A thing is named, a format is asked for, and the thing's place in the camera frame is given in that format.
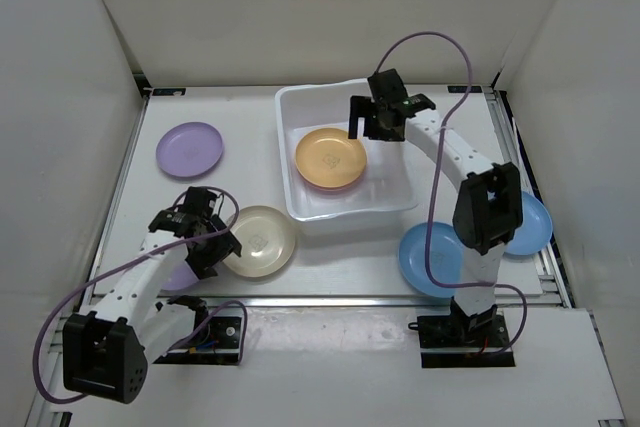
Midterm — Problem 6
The cream plate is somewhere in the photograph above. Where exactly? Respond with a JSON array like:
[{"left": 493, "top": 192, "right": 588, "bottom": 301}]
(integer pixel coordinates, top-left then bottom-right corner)
[{"left": 223, "top": 205, "right": 296, "bottom": 279}]

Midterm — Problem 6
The light blue plate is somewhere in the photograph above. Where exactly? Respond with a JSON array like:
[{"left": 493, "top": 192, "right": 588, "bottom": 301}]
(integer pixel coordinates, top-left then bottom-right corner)
[{"left": 504, "top": 192, "right": 553, "bottom": 257}]

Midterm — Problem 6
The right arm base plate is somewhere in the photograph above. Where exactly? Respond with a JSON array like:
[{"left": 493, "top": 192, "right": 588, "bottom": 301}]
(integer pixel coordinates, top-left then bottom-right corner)
[{"left": 407, "top": 315, "right": 516, "bottom": 369}]

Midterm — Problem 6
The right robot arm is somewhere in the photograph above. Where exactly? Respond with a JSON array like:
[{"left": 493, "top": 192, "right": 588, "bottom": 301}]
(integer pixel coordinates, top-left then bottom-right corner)
[{"left": 349, "top": 69, "right": 523, "bottom": 347}]

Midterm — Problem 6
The purple plate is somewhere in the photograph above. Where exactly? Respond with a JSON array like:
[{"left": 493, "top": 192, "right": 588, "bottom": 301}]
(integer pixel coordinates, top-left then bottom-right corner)
[
  {"left": 155, "top": 122, "right": 224, "bottom": 179},
  {"left": 162, "top": 262, "right": 199, "bottom": 292}
]

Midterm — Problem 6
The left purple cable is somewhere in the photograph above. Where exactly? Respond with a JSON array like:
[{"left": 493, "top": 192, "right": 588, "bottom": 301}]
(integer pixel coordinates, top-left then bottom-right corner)
[{"left": 32, "top": 185, "right": 249, "bottom": 404}]

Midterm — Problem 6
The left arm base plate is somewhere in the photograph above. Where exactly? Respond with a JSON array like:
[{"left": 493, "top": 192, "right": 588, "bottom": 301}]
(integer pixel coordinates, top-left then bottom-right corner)
[{"left": 155, "top": 300, "right": 248, "bottom": 366}]

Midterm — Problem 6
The pink plate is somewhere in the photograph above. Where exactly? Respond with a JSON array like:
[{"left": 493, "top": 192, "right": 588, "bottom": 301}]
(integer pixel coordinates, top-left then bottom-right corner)
[{"left": 303, "top": 179, "right": 362, "bottom": 193}]

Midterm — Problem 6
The orange plate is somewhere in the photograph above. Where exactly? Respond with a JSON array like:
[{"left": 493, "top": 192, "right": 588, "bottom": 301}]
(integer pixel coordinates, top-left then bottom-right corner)
[{"left": 294, "top": 127, "right": 367, "bottom": 187}]

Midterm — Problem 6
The blue plate front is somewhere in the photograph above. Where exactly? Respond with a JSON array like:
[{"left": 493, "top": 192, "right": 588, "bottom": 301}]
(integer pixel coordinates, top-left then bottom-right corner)
[{"left": 398, "top": 222, "right": 464, "bottom": 299}]

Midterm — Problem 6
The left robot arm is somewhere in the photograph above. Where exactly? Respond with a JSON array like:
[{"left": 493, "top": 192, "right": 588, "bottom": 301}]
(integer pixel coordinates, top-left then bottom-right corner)
[{"left": 62, "top": 186, "right": 241, "bottom": 404}]

